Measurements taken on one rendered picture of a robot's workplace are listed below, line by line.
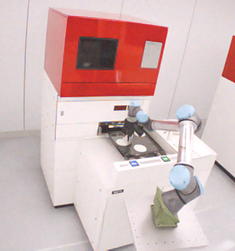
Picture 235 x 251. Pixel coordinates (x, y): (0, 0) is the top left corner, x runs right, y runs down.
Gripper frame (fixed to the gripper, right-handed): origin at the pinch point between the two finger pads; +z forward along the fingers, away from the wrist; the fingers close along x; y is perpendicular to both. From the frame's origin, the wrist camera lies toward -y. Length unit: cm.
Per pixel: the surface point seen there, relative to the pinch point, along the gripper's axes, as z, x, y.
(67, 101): -26, 21, 48
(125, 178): 2.8, 37.6, -17.3
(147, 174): 2.2, 23.4, -27.6
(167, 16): -93, -209, 64
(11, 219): 91, 63, 76
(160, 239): 9, 65, -57
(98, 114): -13.8, -0.8, 32.1
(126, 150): 1.4, 8.6, -2.3
